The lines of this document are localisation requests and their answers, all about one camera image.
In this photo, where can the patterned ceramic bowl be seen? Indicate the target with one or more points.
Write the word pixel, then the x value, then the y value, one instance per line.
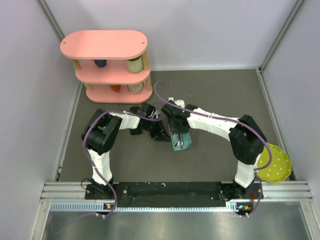
pixel 135 88

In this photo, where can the orange red small cup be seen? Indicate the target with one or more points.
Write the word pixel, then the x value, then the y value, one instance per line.
pixel 115 87

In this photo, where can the black glasses case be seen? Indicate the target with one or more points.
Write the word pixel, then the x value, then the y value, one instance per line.
pixel 136 131

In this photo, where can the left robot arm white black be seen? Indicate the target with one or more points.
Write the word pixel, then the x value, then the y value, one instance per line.
pixel 99 136

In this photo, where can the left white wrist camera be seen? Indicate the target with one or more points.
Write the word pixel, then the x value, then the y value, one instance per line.
pixel 156 113

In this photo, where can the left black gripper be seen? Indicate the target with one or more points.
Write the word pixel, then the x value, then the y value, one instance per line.
pixel 159 133

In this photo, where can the dark blue cup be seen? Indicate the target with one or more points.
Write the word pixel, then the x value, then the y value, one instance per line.
pixel 101 63

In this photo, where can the thin black wire eyeglasses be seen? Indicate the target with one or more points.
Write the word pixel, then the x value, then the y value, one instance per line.
pixel 179 143

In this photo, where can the yellow green dotted plate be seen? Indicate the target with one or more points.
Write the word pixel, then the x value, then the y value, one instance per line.
pixel 280 168

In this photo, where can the cream cylindrical jar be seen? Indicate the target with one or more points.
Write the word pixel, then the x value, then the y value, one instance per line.
pixel 134 65

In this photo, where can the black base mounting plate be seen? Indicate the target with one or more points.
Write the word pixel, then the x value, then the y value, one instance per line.
pixel 182 194

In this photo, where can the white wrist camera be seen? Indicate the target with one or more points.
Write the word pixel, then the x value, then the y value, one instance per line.
pixel 178 102
pixel 156 113

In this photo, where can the aluminium rail with cable duct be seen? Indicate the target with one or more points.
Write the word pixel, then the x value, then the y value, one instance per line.
pixel 70 196

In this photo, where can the blue grey glasses case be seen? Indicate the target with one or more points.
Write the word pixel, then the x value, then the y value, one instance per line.
pixel 187 139

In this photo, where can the pink three-tier wooden shelf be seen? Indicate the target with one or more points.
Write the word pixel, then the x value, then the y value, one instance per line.
pixel 116 46

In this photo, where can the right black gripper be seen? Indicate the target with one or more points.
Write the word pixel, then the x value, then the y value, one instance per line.
pixel 173 130

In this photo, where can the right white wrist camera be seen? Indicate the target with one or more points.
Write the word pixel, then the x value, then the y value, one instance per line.
pixel 178 102

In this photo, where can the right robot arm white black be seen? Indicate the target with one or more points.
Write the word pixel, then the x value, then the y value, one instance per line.
pixel 245 137

